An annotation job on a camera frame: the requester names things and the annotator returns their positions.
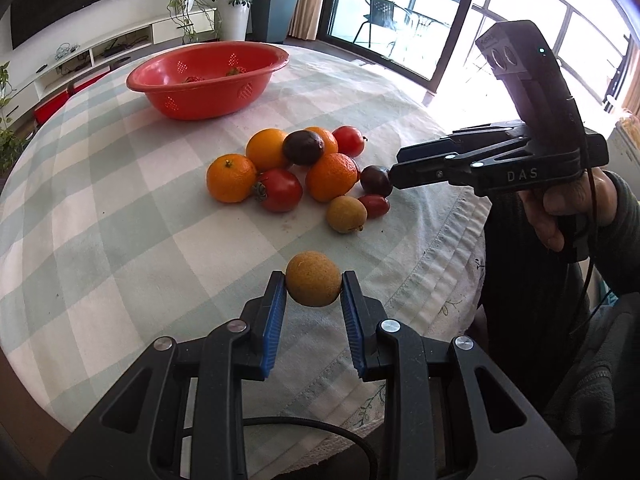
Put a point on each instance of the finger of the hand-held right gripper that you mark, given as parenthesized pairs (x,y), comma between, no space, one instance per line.
(430,149)
(420,172)

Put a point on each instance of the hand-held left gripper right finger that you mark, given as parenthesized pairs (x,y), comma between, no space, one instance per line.
(352,330)

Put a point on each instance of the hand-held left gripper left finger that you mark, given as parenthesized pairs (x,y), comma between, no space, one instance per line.
(275,320)

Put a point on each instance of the dark purple passion fruit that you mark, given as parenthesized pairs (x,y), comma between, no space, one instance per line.
(375,181)
(303,147)

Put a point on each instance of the round brown fruit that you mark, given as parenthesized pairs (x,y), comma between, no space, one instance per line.
(345,214)
(313,279)

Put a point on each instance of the small red cherry tomato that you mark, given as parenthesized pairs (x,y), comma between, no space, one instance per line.
(374,205)

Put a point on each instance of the large red tomato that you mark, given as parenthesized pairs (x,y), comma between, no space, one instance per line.
(349,141)
(279,191)

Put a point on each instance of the orange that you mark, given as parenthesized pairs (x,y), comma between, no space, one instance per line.
(327,137)
(332,177)
(265,150)
(231,180)

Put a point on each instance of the red plastic basket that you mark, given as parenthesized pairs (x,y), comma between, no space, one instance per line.
(200,102)

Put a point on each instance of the person's right forearm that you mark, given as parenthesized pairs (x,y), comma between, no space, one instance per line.
(627,240)

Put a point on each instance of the person's right hand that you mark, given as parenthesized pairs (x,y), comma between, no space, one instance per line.
(550,205)

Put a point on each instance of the person's dark clothing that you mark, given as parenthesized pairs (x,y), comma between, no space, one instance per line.
(520,270)

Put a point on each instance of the black balcony chair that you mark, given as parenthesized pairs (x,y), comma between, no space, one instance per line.
(377,10)

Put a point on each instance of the checked green white tablecloth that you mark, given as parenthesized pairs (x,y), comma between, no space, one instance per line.
(125,240)

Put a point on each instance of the tall plant dark square pot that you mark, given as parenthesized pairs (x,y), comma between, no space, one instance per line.
(274,17)

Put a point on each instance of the leafy plant tall white pot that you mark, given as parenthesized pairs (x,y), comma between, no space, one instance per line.
(235,22)

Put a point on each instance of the white television cabinet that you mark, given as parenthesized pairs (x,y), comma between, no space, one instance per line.
(150,30)

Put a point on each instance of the black device in cabinet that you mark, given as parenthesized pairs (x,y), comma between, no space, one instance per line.
(117,50)

